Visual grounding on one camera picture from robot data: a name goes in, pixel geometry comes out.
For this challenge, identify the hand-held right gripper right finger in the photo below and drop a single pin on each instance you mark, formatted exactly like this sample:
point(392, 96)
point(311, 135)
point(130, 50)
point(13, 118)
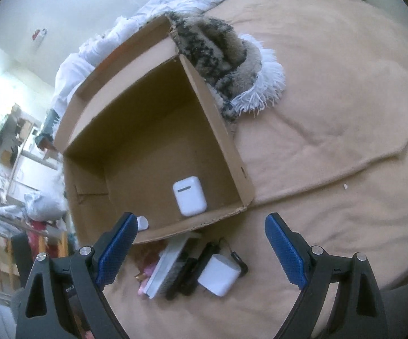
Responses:
point(285, 250)

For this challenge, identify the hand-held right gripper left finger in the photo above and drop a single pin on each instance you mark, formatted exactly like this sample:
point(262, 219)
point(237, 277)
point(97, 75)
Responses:
point(117, 250)

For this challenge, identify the small white plastic piece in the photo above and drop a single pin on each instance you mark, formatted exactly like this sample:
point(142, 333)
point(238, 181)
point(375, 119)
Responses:
point(142, 223)

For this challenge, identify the pink soft toy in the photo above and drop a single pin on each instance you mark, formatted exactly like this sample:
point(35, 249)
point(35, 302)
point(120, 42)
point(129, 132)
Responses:
point(144, 282)

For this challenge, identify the white charger cube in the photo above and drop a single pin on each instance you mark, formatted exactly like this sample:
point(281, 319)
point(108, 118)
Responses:
point(219, 273)

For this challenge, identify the white earbuds case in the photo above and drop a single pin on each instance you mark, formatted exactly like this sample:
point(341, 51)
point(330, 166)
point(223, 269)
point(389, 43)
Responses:
point(189, 196)

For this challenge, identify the brown cardboard box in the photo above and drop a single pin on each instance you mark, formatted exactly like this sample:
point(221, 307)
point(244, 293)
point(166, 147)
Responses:
point(136, 141)

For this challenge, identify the black textured flat bar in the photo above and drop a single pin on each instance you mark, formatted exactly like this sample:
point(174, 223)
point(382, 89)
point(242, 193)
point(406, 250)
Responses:
point(177, 280)

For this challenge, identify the black slim device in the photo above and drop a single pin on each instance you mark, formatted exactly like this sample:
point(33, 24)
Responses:
point(198, 265)

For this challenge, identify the red cloth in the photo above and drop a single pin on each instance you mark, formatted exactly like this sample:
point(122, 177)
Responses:
point(36, 233)

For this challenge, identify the white plastic bag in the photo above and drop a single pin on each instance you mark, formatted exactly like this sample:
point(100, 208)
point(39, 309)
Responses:
point(44, 206)

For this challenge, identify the tan blanket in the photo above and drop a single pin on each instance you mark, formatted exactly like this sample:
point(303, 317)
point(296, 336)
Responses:
point(331, 113)

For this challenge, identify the cluttered kitchen shelf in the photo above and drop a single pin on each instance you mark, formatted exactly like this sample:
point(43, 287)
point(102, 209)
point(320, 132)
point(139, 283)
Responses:
point(2, 137)

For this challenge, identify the furry leopard-print hat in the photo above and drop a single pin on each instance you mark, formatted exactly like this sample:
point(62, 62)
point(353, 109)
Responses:
point(218, 53)

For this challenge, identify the red wall ornament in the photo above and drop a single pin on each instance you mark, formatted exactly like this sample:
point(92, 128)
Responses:
point(39, 34)

